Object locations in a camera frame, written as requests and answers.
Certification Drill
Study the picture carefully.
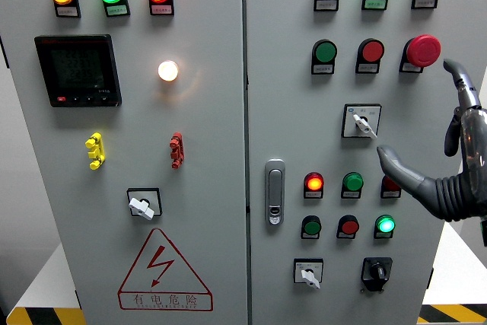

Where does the large red stop button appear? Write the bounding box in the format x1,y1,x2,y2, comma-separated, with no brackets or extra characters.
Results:
403,33,442,69

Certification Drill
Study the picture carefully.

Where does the black handle turn switch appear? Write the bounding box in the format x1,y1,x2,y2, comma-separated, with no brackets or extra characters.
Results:
360,256,393,294

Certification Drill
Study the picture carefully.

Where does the small red handle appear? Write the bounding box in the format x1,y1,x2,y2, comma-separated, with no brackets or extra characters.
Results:
169,131,186,170

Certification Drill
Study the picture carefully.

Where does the red warning triangle sign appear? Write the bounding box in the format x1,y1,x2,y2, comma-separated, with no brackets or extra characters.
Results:
117,228,214,312

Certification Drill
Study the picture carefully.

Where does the small green round lamp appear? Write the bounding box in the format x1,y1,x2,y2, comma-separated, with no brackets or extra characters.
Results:
374,214,396,234
342,171,364,192

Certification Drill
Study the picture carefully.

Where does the pale grey cabinet door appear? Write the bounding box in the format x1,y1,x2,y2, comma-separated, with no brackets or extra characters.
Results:
0,0,249,325
243,0,487,325

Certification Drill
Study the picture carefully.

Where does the white round lamp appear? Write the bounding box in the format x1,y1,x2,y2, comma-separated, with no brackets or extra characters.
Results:
157,59,180,83

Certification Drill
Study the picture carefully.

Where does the black display meter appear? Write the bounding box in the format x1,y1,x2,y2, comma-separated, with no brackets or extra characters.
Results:
33,33,123,108

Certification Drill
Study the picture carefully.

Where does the small yellow handle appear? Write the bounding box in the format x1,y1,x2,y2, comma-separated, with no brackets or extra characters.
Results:
84,132,107,170

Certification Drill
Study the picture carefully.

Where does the small white handle turn switch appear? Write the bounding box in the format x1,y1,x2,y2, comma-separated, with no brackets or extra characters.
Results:
292,257,325,290

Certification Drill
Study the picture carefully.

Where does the small red push button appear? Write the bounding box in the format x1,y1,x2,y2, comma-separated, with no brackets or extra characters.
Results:
337,214,360,236

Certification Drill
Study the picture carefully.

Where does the black yellow striped tape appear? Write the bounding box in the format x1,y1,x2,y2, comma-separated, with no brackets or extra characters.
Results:
416,304,487,325
5,306,87,325

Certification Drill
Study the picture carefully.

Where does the silver door lock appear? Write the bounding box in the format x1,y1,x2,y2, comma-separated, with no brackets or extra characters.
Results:
264,158,286,226

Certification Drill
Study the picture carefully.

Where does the small red round lamp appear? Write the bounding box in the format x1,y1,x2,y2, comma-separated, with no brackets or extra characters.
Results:
304,171,325,192
381,175,401,192

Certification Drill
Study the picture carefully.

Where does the small green push button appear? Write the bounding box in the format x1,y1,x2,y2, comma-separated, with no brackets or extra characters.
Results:
301,215,323,236

